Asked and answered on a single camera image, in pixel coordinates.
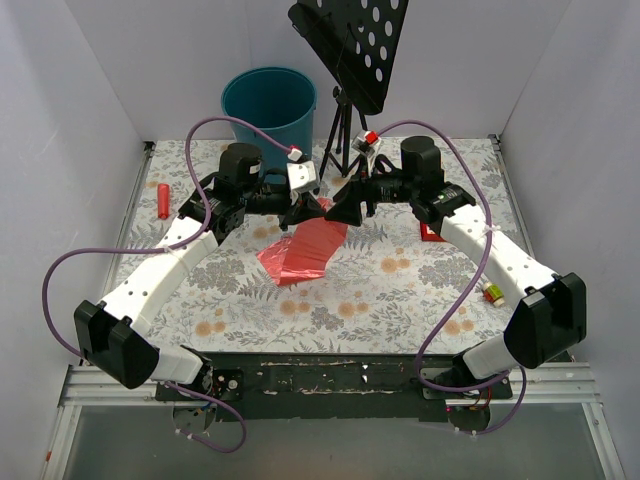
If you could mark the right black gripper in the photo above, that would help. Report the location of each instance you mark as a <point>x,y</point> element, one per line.
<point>365,189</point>

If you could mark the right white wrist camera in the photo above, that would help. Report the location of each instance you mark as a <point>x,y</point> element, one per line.
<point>367,144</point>

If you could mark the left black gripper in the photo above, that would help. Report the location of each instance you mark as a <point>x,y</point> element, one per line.
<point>291,204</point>

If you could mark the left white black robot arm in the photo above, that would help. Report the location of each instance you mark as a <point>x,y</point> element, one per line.
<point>112,333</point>

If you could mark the red plastic trash bag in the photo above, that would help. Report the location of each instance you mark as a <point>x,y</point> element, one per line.
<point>303,255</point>

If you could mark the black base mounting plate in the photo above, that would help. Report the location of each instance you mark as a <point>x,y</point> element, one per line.
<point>274,386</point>

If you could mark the floral patterned table mat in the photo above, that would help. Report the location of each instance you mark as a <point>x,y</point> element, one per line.
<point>383,290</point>

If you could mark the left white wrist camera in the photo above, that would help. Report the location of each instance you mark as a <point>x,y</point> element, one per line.
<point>302,177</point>

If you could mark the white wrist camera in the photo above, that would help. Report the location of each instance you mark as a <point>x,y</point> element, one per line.
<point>367,144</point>
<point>302,177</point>

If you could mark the teal plastic trash bin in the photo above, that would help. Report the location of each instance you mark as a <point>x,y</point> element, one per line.
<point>279,101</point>

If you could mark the black perforated music stand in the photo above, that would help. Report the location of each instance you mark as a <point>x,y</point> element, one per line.
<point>356,41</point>

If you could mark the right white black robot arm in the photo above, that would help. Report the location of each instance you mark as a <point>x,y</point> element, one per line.
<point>549,310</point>

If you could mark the red toy calculator block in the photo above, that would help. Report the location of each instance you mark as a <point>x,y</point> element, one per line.
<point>428,235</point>

